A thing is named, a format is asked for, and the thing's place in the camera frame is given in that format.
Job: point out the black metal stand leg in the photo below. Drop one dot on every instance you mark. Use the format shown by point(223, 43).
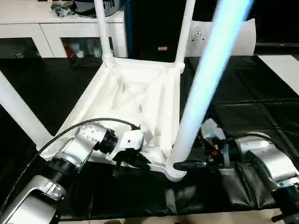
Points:
point(279, 217)

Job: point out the white flat board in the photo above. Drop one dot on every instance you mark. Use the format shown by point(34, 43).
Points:
point(282, 72)

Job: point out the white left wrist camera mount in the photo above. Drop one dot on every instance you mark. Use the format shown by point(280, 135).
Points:
point(131, 139)

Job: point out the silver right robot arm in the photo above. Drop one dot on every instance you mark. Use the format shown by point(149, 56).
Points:
point(271, 163)

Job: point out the red bottle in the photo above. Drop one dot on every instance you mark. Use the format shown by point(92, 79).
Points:
point(66, 48)

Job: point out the black work mat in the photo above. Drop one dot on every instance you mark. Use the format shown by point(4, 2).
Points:
point(243, 107)

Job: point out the white cabinet with glass doors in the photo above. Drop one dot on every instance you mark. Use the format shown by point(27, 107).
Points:
point(46, 30)

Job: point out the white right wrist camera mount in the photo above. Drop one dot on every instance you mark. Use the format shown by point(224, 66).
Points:
point(212, 129)

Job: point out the small tan label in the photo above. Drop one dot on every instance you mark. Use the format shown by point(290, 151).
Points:
point(162, 48)

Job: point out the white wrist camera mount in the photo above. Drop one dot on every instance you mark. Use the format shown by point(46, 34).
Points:
point(131, 139)
point(212, 129)

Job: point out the white cushion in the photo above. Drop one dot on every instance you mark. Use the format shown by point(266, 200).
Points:
point(243, 38)

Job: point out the grey clutter on cabinet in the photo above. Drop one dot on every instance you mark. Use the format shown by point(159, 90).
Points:
point(88, 6)

